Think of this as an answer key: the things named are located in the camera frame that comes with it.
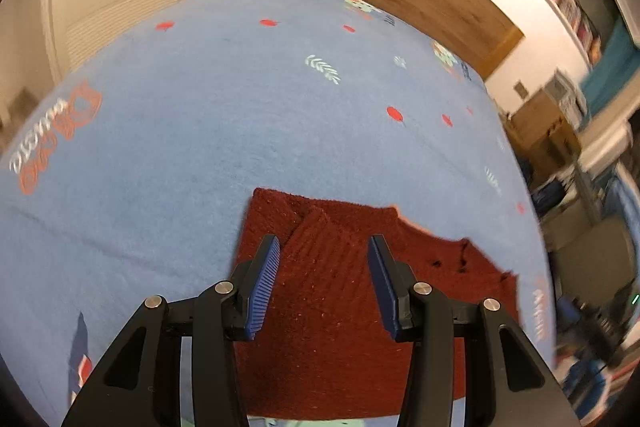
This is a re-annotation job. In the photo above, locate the blue dinosaur print blanket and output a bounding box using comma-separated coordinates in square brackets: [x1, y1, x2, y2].
[0, 0, 557, 427]

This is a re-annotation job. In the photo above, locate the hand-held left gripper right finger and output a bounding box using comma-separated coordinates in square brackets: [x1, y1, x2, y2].
[367, 234, 581, 427]

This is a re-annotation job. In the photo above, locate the grey chair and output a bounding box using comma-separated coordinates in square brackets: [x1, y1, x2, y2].
[547, 217, 636, 308]

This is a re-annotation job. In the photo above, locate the dark blue bag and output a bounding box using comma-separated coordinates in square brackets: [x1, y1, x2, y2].
[531, 179, 572, 214]

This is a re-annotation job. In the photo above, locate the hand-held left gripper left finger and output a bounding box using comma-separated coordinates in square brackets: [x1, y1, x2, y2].
[61, 234, 281, 427]

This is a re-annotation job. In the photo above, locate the dark red knit sweater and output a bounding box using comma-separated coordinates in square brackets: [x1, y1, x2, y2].
[232, 188, 521, 420]

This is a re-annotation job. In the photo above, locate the teal curtain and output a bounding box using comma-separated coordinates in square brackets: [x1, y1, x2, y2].
[582, 17, 640, 118]

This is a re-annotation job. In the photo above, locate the wooden cabinet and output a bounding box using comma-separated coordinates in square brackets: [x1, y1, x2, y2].
[506, 89, 583, 168]

